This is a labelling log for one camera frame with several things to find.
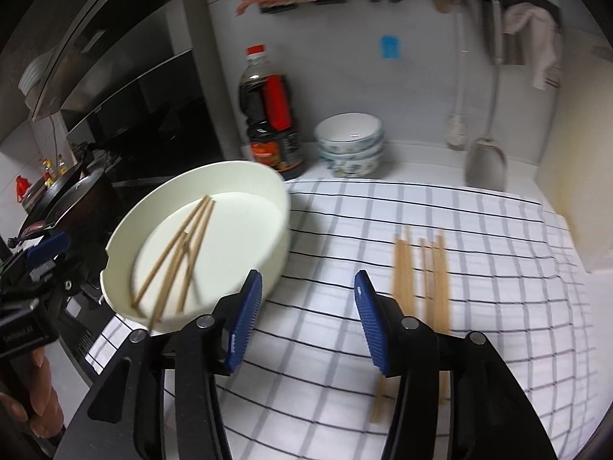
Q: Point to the dark soy sauce bottle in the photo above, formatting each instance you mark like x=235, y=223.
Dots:
x=264, y=99

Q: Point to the brown cooking pot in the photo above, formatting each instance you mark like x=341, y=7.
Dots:
x=84, y=212

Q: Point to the black range hood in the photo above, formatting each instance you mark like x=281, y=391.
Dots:
x=69, y=56

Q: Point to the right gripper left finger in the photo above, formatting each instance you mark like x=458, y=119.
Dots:
x=122, y=415

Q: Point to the middle floral ceramic bowl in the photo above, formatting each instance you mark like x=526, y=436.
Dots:
x=372, y=152

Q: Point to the metal spatula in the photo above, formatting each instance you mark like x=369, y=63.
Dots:
x=486, y=165

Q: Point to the wooden chopstick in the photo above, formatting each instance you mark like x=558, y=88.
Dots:
x=169, y=280
x=441, y=282
x=188, y=246
x=428, y=285
x=195, y=240
x=170, y=246
x=409, y=285

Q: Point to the black gas stove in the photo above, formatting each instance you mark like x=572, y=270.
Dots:
x=79, y=312

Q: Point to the black white checkered cloth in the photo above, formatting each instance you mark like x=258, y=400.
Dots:
x=459, y=259

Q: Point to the bottom floral ceramic bowl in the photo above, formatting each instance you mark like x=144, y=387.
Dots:
x=351, y=168

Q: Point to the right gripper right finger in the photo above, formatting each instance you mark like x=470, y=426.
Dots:
x=491, y=416

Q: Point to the pink hanging cloth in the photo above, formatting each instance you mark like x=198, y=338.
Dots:
x=545, y=42

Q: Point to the blue wall hook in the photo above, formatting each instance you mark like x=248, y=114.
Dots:
x=390, y=47

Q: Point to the top floral ceramic bowl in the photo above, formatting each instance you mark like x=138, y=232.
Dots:
x=349, y=133

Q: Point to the left hand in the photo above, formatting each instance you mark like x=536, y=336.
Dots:
x=47, y=418

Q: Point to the floral ceramic bowl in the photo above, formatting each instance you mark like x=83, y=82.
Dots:
x=372, y=152
x=351, y=168
x=349, y=133

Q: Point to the white cutting board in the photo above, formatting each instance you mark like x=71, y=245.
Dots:
x=575, y=174

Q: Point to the large white round bowl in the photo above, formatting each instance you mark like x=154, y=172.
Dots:
x=248, y=230

